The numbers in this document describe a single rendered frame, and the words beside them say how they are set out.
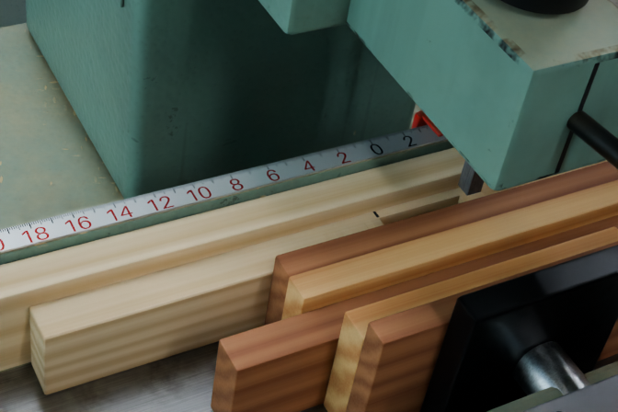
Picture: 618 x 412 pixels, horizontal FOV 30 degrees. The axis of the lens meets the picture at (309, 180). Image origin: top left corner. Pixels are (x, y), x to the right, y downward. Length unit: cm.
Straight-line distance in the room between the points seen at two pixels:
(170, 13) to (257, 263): 19
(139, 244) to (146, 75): 18
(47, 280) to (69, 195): 26
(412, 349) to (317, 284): 6
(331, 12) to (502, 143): 13
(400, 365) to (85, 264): 15
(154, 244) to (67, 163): 27
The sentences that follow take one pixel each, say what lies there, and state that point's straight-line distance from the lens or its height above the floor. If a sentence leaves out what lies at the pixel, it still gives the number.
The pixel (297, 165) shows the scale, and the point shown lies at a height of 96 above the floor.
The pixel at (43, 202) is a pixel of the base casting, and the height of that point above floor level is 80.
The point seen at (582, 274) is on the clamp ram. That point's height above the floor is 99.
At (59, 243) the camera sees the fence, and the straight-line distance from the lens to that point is 53.
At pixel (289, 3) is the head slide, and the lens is 58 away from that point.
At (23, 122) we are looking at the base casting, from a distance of 83.
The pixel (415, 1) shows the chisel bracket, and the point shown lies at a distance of 54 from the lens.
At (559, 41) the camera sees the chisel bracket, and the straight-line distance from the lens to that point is 50.
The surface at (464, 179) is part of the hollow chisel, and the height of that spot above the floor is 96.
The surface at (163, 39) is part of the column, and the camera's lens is 68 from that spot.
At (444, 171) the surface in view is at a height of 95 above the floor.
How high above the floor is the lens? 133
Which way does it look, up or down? 42 degrees down
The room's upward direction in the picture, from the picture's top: 10 degrees clockwise
